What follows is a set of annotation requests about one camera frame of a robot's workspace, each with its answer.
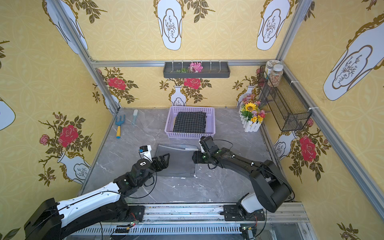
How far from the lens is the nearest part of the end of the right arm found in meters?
0.64

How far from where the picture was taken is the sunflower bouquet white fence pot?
94cm

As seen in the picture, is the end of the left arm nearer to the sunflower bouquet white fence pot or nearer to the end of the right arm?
the end of the right arm
